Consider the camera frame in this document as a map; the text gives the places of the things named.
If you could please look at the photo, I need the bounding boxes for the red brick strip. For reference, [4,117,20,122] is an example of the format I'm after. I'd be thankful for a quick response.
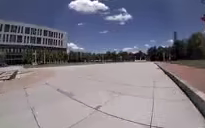
[156,61,205,100]

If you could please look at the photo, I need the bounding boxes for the tall dark tower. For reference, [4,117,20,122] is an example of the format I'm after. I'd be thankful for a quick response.
[173,31,178,42]

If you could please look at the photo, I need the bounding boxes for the dark stone kerb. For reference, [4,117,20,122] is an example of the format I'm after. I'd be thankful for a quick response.
[154,62,205,128]

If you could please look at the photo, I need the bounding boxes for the pale concrete slab plaza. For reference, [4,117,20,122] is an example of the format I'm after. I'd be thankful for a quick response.
[0,61,205,128]

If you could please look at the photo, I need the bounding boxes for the large white grey building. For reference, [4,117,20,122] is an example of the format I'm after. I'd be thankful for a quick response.
[0,19,69,66]

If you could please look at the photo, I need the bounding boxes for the grass strip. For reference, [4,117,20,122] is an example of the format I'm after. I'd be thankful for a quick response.
[169,59,205,70]

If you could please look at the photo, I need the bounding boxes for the row of trees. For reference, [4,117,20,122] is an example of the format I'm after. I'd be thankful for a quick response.
[23,31,205,64]

